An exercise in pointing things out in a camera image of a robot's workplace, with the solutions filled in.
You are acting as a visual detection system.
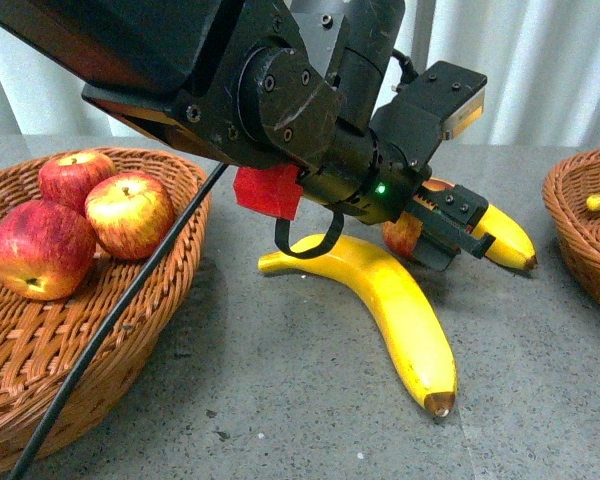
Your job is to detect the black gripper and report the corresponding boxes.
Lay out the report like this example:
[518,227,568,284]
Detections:
[299,128,495,271]

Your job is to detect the red orange apple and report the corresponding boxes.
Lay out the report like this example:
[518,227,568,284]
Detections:
[382,177,455,263]

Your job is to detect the large front yellow banana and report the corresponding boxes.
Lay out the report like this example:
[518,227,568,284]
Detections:
[258,235,458,418]

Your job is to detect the dark red apple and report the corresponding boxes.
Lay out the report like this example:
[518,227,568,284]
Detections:
[0,200,97,301]

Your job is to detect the right brown wicker basket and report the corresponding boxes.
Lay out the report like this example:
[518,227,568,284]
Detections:
[542,149,600,305]

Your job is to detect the white pleated curtain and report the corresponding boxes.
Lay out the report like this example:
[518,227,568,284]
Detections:
[0,1,600,148]

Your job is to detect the red yellow apple in basket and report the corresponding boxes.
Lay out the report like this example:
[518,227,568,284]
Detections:
[84,170,175,261]

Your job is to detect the back red apple in basket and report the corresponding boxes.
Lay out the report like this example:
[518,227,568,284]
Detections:
[38,150,117,215]

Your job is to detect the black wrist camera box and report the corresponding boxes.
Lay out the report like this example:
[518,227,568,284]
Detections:
[371,61,487,160]

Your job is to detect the black cable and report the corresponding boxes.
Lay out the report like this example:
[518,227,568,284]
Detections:
[7,160,231,480]

